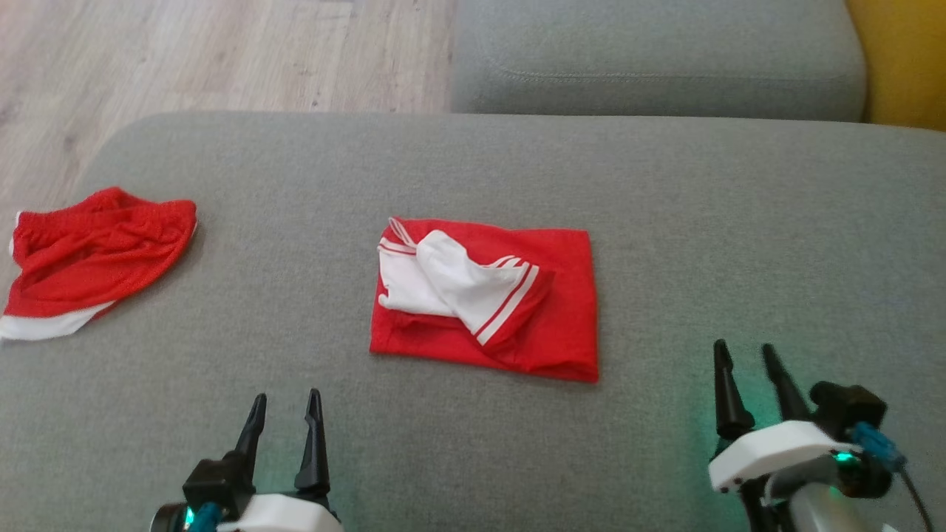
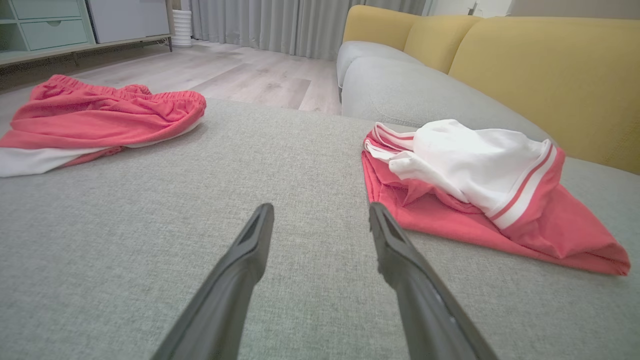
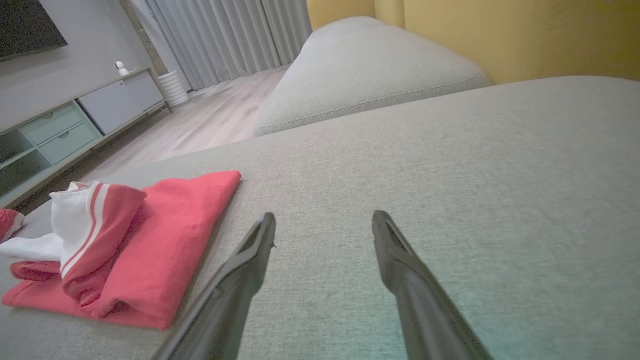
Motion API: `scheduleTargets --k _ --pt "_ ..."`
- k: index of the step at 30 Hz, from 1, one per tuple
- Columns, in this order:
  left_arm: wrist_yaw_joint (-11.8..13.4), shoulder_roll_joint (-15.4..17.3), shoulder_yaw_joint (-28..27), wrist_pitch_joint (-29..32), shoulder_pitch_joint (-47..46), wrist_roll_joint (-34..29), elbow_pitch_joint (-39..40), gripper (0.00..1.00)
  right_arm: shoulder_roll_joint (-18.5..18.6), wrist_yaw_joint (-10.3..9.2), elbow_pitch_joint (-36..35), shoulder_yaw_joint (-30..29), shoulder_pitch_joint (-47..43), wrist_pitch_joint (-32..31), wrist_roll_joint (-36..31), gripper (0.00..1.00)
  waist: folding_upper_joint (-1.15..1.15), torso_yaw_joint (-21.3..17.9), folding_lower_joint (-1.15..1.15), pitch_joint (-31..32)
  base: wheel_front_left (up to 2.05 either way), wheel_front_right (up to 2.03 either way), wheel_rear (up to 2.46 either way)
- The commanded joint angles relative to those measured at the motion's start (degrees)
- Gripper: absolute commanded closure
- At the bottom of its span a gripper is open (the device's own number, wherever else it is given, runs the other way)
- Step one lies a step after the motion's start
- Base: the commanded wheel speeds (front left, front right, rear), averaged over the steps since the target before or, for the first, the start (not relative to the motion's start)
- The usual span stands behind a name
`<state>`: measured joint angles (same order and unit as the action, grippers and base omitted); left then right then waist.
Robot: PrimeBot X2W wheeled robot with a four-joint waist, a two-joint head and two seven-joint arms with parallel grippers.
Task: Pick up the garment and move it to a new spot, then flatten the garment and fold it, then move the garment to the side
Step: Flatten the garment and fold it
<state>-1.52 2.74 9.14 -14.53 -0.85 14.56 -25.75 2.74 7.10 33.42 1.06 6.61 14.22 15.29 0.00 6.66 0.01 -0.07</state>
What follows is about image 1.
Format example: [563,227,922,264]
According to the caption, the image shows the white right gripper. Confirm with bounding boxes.
[707,339,862,532]

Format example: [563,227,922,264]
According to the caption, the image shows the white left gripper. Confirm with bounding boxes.
[214,388,345,532]

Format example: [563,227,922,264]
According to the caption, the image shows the red basketball jersey number 33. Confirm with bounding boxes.
[369,216,600,384]

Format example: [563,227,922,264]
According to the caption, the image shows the red shorts with white trim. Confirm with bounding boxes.
[0,185,200,343]

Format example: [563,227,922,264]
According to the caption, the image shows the large grey sofa seat cushion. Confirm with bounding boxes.
[0,110,946,532]

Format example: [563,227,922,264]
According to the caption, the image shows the small grey sofa cushion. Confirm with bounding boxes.
[449,0,868,123]

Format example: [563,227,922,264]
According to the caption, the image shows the yellow sofa cushion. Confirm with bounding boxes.
[845,0,946,133]

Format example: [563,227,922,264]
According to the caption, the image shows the blue left camera connector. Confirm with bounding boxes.
[185,502,224,532]

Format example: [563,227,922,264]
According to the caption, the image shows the blue camera connector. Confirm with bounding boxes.
[848,422,908,474]
[185,502,224,532]

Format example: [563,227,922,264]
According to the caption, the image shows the blue right camera connector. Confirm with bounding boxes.
[848,422,908,474]

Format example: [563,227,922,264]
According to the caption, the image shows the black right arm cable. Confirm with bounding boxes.
[896,467,937,532]

